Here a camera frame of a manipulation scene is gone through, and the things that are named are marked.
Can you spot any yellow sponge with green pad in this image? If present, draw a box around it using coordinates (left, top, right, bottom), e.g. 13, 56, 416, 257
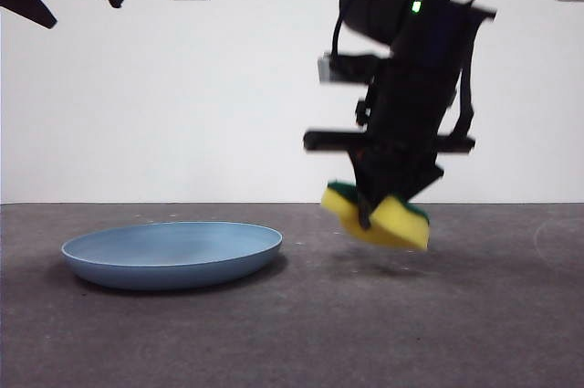
320, 181, 431, 252

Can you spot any light blue round plate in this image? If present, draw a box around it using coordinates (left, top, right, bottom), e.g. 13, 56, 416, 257
61, 221, 284, 291

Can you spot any black sleeved cable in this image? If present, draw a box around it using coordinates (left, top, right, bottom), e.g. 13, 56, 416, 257
455, 26, 478, 138

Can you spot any thin black cable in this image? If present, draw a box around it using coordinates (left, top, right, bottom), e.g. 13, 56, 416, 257
331, 17, 346, 58

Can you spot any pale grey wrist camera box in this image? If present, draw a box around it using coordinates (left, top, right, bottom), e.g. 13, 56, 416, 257
318, 52, 396, 87

